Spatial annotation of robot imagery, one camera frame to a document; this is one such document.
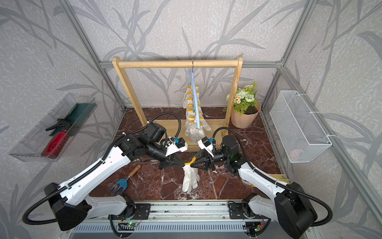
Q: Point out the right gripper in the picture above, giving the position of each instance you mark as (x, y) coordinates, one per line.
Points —
(207, 164)

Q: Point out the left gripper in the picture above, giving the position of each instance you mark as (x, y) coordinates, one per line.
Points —
(176, 159)

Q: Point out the white glove hung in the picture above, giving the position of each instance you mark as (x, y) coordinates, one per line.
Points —
(191, 177)
(194, 133)
(188, 94)

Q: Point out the blue wavy clip hanger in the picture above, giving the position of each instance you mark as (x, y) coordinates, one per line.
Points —
(195, 97)

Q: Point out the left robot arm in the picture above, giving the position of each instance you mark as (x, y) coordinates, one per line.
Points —
(70, 201)

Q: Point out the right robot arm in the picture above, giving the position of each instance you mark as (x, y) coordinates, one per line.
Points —
(285, 203)

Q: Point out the blue hand rake tool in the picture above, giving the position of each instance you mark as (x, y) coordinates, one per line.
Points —
(121, 185)

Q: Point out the potted white flower plant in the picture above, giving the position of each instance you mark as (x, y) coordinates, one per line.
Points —
(245, 106)

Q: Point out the yellow rubber-coated glove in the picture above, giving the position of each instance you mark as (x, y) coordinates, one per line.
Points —
(280, 177)

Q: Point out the green cloth in tray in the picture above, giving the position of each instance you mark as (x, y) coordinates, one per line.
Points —
(72, 123)

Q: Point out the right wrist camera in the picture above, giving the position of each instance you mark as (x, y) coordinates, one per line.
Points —
(206, 144)

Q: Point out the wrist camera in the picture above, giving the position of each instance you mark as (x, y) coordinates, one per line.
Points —
(175, 145)
(206, 144)

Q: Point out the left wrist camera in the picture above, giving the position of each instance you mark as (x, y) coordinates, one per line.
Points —
(175, 145)

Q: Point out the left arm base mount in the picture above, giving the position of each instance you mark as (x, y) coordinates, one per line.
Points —
(139, 211)

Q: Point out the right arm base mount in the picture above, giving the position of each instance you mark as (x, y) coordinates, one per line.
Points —
(239, 210)

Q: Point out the aluminium front rail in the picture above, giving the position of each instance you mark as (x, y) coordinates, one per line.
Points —
(205, 216)

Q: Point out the white wire mesh basket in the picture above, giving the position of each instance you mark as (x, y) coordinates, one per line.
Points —
(301, 135)

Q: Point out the clear plastic wall tray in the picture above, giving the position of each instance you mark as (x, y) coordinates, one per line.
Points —
(29, 149)

